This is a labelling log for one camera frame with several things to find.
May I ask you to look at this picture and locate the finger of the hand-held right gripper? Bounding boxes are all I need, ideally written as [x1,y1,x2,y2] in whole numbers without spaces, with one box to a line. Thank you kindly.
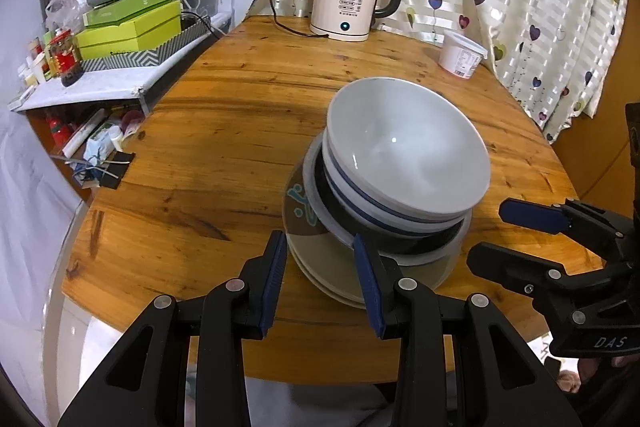
[499,197,626,258]
[466,242,601,309]

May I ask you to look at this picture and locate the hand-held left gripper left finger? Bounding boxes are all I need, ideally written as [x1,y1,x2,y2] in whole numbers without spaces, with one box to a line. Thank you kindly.
[57,231,288,427]

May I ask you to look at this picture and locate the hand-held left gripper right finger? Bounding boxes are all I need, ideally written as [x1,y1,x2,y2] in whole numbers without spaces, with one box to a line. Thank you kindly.
[352,234,583,427]

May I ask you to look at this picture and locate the olive plate with blue pattern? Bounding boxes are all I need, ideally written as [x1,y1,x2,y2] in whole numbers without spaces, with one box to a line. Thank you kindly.
[289,234,451,298]
[300,257,458,311]
[281,162,381,268]

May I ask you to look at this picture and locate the stainless steel bowl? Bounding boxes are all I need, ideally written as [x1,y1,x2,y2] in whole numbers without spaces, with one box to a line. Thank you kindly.
[301,134,473,268]

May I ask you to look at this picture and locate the small white blue-striped bowl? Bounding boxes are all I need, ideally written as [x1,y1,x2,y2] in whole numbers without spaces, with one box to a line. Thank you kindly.
[320,127,473,239]

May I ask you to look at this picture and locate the large white blue-striped bowl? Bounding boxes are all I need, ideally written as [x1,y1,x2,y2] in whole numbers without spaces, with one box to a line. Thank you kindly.
[327,78,492,223]

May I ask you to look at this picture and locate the person's right hand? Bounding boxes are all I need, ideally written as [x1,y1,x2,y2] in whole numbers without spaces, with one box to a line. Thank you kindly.
[547,355,640,395]

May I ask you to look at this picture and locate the wooden cabinet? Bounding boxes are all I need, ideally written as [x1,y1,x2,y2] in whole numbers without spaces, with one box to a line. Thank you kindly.
[550,112,633,208]

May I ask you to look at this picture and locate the person's grey trousers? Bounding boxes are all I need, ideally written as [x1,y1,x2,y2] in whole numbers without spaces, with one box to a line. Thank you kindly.
[185,367,401,427]

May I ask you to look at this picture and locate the white plastic tub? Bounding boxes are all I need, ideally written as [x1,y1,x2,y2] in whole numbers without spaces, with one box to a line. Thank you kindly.
[438,31,488,80]

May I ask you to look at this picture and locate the black binder clip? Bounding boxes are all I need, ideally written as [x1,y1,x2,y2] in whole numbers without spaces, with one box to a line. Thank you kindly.
[100,151,136,190]

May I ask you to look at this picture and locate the small red bottle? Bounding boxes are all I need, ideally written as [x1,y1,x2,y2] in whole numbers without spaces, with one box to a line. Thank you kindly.
[47,117,71,152]

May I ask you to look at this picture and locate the white shelf board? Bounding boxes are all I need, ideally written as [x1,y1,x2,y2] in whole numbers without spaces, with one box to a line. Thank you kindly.
[7,62,151,112]

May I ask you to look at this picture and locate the lime green box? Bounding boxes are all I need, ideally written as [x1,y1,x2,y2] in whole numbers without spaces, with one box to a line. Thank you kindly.
[75,1,182,60]

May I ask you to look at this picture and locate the clear plastic storage box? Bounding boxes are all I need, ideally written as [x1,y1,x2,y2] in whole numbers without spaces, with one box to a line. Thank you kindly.
[175,0,232,32]

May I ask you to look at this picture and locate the red-label jar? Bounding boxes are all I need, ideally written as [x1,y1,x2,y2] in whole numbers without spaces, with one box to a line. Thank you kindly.
[47,29,83,88]

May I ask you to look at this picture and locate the dark green flat box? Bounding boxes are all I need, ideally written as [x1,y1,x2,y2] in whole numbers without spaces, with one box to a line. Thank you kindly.
[82,0,173,28]

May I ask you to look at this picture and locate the black kettle power cord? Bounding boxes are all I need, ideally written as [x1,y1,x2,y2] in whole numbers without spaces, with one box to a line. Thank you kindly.
[270,0,331,40]

